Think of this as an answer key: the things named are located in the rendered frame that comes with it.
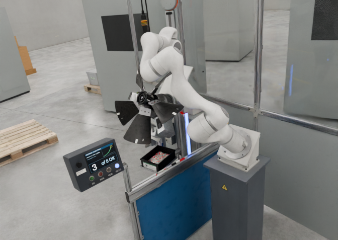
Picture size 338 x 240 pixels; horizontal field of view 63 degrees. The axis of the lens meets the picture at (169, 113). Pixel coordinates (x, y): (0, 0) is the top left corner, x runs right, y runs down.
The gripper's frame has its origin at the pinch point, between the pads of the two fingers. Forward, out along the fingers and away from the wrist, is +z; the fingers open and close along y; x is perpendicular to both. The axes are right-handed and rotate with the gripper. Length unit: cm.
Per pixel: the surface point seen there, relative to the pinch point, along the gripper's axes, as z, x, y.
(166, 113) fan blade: -20, -47, -5
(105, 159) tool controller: -42, -46, -66
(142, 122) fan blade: 3, -58, -12
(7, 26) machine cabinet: 586, -3, 31
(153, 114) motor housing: 7, -57, 2
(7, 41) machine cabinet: 582, -35, 20
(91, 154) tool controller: -40, -40, -72
